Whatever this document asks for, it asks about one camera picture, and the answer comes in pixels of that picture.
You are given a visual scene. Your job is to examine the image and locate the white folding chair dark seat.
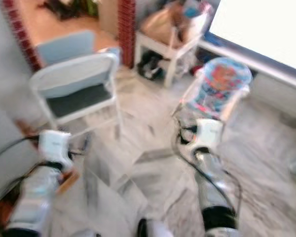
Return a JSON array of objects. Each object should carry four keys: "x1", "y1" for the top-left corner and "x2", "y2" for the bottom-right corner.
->
[{"x1": 29, "y1": 30, "x2": 125, "y2": 137}]

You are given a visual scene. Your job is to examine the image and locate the bright window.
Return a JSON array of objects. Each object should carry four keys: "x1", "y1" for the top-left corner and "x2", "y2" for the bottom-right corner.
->
[{"x1": 207, "y1": 0, "x2": 296, "y2": 73}]

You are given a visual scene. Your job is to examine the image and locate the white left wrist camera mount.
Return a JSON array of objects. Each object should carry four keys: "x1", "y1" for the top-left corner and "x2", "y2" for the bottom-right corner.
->
[{"x1": 38, "y1": 129, "x2": 74, "y2": 172}]

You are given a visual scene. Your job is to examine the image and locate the black shoes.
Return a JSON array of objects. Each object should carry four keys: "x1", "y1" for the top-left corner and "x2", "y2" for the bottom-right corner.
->
[{"x1": 138, "y1": 50, "x2": 164, "y2": 80}]

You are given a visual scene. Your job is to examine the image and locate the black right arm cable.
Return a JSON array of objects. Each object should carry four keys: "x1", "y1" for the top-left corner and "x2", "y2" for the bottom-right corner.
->
[{"x1": 175, "y1": 123, "x2": 243, "y2": 214}]

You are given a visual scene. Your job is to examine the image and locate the colourful baby bouncer seat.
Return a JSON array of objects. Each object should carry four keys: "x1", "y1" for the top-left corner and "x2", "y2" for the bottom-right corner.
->
[{"x1": 173, "y1": 56, "x2": 253, "y2": 122}]

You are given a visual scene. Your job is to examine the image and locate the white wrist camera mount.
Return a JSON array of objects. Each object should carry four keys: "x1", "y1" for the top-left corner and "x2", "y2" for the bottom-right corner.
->
[
  {"x1": 190, "y1": 118, "x2": 225, "y2": 155},
  {"x1": 38, "y1": 129, "x2": 74, "y2": 172}
]

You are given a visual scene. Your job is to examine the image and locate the black white robot foot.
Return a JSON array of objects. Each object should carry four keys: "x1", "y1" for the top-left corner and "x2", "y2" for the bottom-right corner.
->
[{"x1": 136, "y1": 219, "x2": 174, "y2": 237}]

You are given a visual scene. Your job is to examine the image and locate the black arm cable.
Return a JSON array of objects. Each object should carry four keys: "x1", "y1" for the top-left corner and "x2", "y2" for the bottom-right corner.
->
[
  {"x1": 175, "y1": 123, "x2": 243, "y2": 214},
  {"x1": 0, "y1": 135, "x2": 42, "y2": 164}
]

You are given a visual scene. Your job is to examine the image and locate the beige bag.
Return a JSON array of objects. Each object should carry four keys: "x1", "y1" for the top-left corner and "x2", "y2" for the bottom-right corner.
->
[{"x1": 141, "y1": 7, "x2": 188, "y2": 48}]

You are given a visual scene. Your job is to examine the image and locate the red brick wall edge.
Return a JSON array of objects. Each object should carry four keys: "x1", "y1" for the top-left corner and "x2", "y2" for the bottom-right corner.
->
[{"x1": 2, "y1": 0, "x2": 43, "y2": 73}]

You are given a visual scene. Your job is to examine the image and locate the red brick pillar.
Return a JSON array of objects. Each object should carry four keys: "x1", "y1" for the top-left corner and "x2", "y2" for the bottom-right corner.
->
[{"x1": 117, "y1": 0, "x2": 136, "y2": 69}]

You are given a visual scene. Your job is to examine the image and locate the white wooden side table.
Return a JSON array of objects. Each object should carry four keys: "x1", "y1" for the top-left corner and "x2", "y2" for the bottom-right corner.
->
[{"x1": 133, "y1": 10, "x2": 211, "y2": 89}]

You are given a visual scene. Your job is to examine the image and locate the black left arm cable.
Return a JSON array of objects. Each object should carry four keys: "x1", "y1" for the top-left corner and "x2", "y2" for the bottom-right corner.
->
[{"x1": 0, "y1": 135, "x2": 42, "y2": 164}]

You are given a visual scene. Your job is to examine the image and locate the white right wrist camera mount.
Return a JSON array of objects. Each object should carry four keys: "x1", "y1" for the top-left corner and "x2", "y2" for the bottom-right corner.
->
[{"x1": 190, "y1": 118, "x2": 225, "y2": 155}]

